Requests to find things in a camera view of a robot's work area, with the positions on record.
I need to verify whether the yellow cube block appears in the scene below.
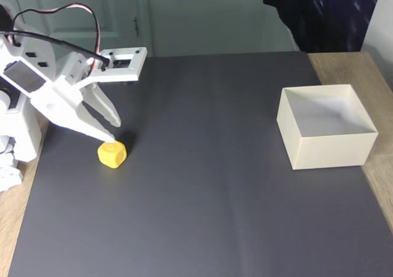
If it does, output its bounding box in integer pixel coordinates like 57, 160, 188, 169
97, 141, 128, 169

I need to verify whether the white open box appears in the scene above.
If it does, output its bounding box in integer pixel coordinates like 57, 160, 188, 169
276, 84, 379, 171

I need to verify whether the dark grey table mat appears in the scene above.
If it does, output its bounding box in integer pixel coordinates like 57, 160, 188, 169
7, 51, 393, 277

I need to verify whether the dark hanging cloth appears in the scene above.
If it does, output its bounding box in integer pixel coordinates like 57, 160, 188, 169
263, 0, 384, 53

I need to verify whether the white camera mount frame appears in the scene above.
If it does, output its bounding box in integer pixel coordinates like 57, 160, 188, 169
61, 46, 148, 86

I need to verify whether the black camera cable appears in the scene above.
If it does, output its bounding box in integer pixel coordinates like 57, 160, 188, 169
0, 30, 110, 68

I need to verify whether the red white black servo cable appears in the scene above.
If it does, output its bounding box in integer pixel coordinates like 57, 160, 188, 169
12, 2, 102, 75

